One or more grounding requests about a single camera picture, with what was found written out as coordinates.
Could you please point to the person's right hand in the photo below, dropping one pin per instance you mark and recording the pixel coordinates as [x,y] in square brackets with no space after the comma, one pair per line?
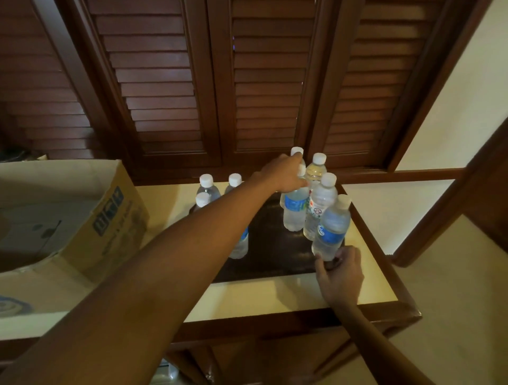
[341,277]

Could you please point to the person's left hand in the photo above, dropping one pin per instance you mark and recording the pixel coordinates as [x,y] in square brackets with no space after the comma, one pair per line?
[283,174]

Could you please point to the orange label water bottle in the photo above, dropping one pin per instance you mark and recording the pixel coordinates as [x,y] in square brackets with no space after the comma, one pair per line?
[316,170]

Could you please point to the blue label water bottle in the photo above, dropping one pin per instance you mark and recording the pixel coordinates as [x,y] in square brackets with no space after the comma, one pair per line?
[240,248]
[295,214]
[331,230]
[207,186]
[234,180]
[202,199]

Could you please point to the black plastic tray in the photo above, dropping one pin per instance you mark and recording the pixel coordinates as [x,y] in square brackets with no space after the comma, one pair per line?
[274,250]

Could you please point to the brown cardboard box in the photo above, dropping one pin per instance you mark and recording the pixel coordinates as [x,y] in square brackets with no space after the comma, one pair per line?
[99,238]

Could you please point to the person's left forearm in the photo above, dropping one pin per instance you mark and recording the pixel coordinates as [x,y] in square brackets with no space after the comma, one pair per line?
[139,297]

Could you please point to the person's right forearm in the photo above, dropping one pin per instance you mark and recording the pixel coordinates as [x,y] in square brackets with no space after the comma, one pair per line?
[377,349]

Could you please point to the brown louvered wooden shutter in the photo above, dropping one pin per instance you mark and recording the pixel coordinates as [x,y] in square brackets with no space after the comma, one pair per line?
[369,79]
[270,79]
[43,79]
[158,79]

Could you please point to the wooden cabinet with cream top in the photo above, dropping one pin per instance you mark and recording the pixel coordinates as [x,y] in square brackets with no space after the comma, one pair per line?
[258,327]

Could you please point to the brown wooden door frame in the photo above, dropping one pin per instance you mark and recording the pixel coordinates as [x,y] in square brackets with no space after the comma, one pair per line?
[436,222]

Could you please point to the brown wooden wall rail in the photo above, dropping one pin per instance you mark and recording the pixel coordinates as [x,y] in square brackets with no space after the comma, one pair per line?
[397,175]

